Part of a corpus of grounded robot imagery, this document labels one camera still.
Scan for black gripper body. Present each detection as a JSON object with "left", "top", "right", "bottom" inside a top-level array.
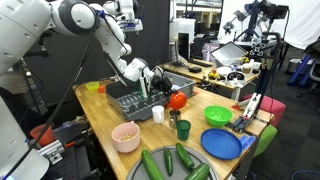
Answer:
[{"left": 150, "top": 75, "right": 174, "bottom": 95}]

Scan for small red bowl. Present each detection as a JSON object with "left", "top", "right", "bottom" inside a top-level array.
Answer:
[{"left": 169, "top": 90, "right": 188, "bottom": 111}]

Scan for silver metal jug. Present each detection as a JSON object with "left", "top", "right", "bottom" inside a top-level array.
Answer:
[{"left": 168, "top": 109, "right": 182, "bottom": 130}]

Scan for bright green plastic bowl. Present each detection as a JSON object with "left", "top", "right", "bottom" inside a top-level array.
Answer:
[{"left": 203, "top": 105, "right": 234, "bottom": 127}]

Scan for small yellow-green bowl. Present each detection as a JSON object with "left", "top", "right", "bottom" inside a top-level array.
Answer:
[{"left": 85, "top": 81, "right": 100, "bottom": 92}]

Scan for gray plastic bin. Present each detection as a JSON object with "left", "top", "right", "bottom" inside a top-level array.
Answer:
[{"left": 161, "top": 70, "right": 197, "bottom": 99}]

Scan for white plastic cup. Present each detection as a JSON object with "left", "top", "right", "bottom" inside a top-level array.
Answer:
[{"left": 151, "top": 105, "right": 165, "bottom": 124}]

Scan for wooden office desk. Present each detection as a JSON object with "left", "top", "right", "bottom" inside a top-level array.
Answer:
[{"left": 161, "top": 59, "right": 261, "bottom": 101}]

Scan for black power adapter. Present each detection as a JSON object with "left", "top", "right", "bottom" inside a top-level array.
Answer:
[{"left": 188, "top": 66, "right": 203, "bottom": 74}]

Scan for dark green plastic cup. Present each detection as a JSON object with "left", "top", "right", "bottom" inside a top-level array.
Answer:
[{"left": 176, "top": 119, "right": 192, "bottom": 141}]

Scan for silver and gray dish rack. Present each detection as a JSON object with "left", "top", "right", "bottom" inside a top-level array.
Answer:
[{"left": 105, "top": 81, "right": 168, "bottom": 122}]

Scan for black keyboard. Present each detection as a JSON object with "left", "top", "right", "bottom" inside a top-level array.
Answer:
[{"left": 188, "top": 58, "right": 214, "bottom": 68}]

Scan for black computer monitor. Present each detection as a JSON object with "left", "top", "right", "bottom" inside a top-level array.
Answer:
[{"left": 176, "top": 32, "right": 192, "bottom": 67}]

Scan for yellow toy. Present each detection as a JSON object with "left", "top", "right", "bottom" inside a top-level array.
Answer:
[{"left": 208, "top": 69, "right": 219, "bottom": 80}]

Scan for white round dish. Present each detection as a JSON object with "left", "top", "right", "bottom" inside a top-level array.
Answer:
[{"left": 215, "top": 66, "right": 233, "bottom": 77}]

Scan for peanuts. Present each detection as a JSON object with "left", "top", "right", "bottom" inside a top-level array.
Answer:
[{"left": 119, "top": 132, "right": 135, "bottom": 142}]

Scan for green cucumber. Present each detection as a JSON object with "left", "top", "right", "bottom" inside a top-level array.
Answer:
[
  {"left": 141, "top": 148, "right": 165, "bottom": 180},
  {"left": 175, "top": 142, "right": 195, "bottom": 171},
  {"left": 163, "top": 147, "right": 174, "bottom": 177},
  {"left": 184, "top": 162, "right": 210, "bottom": 180}
]

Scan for white storage box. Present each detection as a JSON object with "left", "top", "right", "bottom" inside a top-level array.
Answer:
[{"left": 169, "top": 18, "right": 197, "bottom": 44}]

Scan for clear plastic box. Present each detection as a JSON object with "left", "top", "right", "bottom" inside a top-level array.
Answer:
[{"left": 214, "top": 54, "right": 247, "bottom": 67}]

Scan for white headset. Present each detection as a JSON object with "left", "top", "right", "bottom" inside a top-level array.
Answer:
[{"left": 226, "top": 70, "right": 247, "bottom": 83}]

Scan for blue plastic plate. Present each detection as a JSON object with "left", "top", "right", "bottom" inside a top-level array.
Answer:
[{"left": 200, "top": 128, "right": 243, "bottom": 161}]

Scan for gray laptop lid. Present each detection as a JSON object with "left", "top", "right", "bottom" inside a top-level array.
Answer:
[{"left": 210, "top": 41, "right": 248, "bottom": 62}]

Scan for round gray tray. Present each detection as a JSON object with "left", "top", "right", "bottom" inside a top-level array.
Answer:
[{"left": 125, "top": 145, "right": 220, "bottom": 180}]

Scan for pink stool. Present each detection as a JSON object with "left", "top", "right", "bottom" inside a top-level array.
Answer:
[{"left": 240, "top": 94, "right": 287, "bottom": 128}]

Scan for green chair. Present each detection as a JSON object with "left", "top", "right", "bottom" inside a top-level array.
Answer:
[{"left": 253, "top": 124, "right": 278, "bottom": 158}]

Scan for black side cart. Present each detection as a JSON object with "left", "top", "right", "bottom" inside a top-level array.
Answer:
[{"left": 33, "top": 114, "right": 111, "bottom": 180}]

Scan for large orange cup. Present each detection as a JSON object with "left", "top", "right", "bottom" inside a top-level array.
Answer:
[{"left": 29, "top": 123, "right": 56, "bottom": 148}]

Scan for pink bowl with handle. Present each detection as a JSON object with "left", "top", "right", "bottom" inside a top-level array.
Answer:
[{"left": 110, "top": 120, "right": 141, "bottom": 154}]

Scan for black extrusion camera stand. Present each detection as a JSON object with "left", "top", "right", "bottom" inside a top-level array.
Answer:
[{"left": 229, "top": 31, "right": 282, "bottom": 134}]

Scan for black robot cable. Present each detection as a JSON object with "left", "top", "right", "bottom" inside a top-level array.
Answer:
[{"left": 0, "top": 19, "right": 101, "bottom": 180}]

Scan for blue camera tripod rig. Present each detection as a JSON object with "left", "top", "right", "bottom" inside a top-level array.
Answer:
[{"left": 222, "top": 0, "right": 291, "bottom": 43}]

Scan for aluminium bracket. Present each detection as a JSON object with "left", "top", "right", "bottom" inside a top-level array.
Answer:
[{"left": 37, "top": 139, "right": 66, "bottom": 166}]

